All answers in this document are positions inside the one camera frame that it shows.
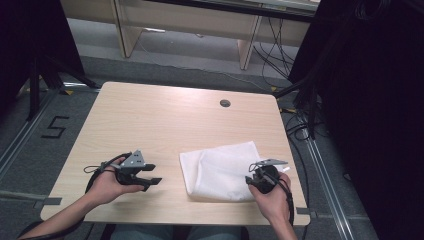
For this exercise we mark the grey tape piece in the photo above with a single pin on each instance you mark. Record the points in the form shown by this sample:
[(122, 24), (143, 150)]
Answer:
[(305, 212), (48, 201)]

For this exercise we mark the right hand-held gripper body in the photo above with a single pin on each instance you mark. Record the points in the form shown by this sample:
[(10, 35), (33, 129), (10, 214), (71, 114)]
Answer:
[(266, 178)]

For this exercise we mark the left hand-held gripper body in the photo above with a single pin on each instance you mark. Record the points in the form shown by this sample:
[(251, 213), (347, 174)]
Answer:
[(131, 161)]

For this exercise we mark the round grey table grommet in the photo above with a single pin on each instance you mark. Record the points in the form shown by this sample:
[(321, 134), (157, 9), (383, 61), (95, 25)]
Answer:
[(225, 103)]

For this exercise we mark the metal floor rail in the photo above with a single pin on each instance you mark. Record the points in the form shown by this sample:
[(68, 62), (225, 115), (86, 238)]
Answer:
[(328, 186), (30, 131)]

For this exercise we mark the light wooden desk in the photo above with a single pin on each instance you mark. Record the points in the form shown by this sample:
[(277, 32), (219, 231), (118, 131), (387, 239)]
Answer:
[(186, 20)]

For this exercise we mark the person's left hand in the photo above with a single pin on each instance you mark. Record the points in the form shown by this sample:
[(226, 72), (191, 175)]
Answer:
[(105, 186)]

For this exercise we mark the white mesh bag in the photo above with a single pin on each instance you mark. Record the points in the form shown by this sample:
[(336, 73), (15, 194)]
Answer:
[(220, 170)]

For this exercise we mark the person's right hand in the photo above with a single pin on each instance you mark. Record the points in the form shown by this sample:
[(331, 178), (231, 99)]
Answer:
[(275, 203)]

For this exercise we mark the black metal stand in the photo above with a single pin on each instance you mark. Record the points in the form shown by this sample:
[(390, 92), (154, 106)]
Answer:
[(311, 110), (33, 90)]

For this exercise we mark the black curtain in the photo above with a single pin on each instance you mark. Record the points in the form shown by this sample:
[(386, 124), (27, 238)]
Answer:
[(30, 33), (376, 116)]

